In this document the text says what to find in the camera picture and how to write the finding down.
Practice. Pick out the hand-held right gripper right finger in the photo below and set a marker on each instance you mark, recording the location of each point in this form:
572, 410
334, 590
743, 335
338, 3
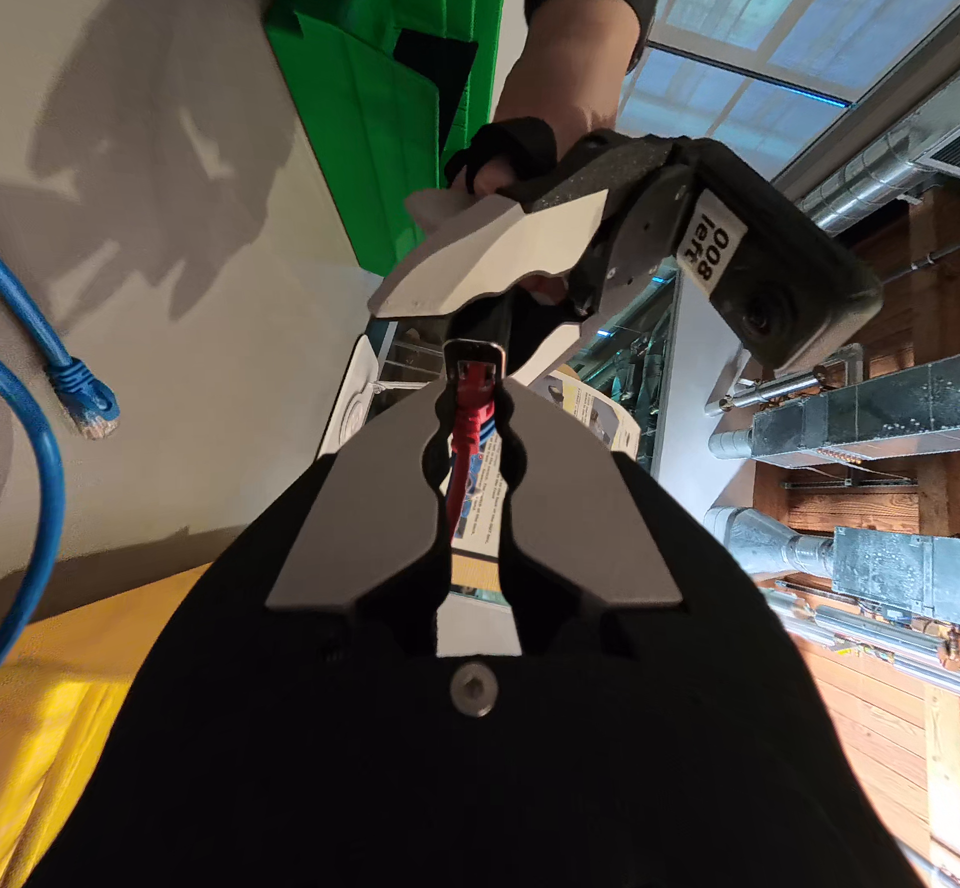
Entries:
592, 528

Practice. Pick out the shiny metal pipe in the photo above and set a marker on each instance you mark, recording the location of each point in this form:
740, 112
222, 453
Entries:
772, 385

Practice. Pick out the white stand base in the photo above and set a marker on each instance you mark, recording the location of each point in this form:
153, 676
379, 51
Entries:
352, 408

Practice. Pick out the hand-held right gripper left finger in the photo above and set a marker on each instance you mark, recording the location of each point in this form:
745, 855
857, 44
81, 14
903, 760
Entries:
360, 528

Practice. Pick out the green plastic bin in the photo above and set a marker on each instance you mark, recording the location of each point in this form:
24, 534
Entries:
352, 115

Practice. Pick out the printed instruction sheet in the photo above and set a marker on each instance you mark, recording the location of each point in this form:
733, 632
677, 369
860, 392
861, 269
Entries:
592, 408

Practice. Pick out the yellow plastic bin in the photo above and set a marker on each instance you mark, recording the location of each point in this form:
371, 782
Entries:
60, 715

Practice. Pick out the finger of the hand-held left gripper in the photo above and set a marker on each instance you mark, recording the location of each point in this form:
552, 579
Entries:
555, 351
487, 257

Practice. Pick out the conical metal duct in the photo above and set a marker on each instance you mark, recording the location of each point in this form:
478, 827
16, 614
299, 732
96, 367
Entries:
780, 546

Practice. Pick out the spiral metal duct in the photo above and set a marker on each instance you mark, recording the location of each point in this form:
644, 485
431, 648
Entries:
862, 175

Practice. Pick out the rectangular metal duct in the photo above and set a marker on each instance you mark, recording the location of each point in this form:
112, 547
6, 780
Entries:
862, 415

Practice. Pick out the black network switch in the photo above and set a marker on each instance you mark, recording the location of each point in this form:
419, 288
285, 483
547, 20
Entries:
474, 351

